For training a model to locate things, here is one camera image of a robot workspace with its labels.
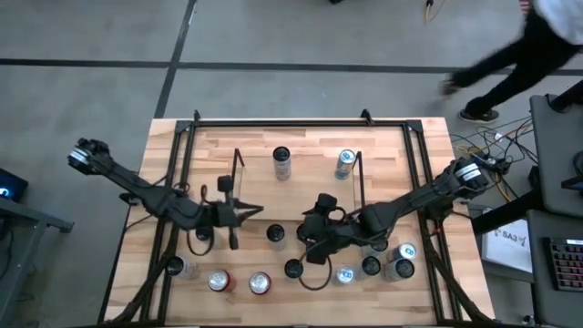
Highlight black desk crossbar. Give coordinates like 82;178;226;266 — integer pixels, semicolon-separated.
471;189;547;236

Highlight black sleeved cable bundle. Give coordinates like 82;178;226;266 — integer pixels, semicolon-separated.
416;218;491;325
105;213;181;325

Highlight black camera cable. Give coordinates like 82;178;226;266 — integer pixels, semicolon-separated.
297;254;334;292
185;183;216;257

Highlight yellow hanging cable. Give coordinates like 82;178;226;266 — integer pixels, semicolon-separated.
423;0;445;23

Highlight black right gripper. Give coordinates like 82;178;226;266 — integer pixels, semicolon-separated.
297;192;362;267

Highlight tangled floor cables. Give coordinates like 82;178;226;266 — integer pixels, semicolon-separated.
449;116;541;206

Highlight wooden shelf with black frame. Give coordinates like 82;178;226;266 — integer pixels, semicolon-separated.
227;148;367;225

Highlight grey keyboard desk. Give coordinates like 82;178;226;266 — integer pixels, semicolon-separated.
527;209;583;327

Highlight black power strip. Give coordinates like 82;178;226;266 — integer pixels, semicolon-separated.
473;153;511;175

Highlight Red Bull can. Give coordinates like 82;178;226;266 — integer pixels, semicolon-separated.
334;265;357;287
334;149;357;181
386;241;418;264

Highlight black left camera cable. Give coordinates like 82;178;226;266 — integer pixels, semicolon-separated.
185;183;216;257

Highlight Celsius Peach Vibe can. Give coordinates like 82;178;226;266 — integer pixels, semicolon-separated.
283;258;305;280
265;222;288;252

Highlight black metal table frame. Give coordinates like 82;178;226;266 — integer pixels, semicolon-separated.
97;108;492;327

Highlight black device with blue light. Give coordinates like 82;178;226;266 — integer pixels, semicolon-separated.
0;168;29;204

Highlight grey metal stand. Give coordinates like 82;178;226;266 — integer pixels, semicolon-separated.
0;195;75;327

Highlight black right camera cable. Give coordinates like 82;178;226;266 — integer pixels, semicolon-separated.
297;254;334;292

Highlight person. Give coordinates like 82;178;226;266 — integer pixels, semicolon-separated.
439;0;583;125

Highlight grey side desk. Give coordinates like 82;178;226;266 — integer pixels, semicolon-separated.
529;93;583;218

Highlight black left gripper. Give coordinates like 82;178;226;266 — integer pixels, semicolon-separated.
209;174;265;251

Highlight backlit black keyboard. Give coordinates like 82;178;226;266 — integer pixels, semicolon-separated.
543;236;583;292

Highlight white paper sign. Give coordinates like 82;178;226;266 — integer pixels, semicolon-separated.
481;220;534;274

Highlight black desk mount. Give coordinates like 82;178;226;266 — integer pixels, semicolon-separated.
560;149;583;191

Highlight blue-banded Celsius can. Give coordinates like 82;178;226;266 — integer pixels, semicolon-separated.
363;239;390;259

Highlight red Coca-Cola can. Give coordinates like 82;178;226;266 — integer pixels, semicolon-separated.
207;269;234;293
248;272;271;295

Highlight Celsius Tropical Vibe can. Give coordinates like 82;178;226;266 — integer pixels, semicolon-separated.
354;255;383;280
194;225;225;251

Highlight black vertical pole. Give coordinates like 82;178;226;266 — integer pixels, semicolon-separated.
547;79;583;114

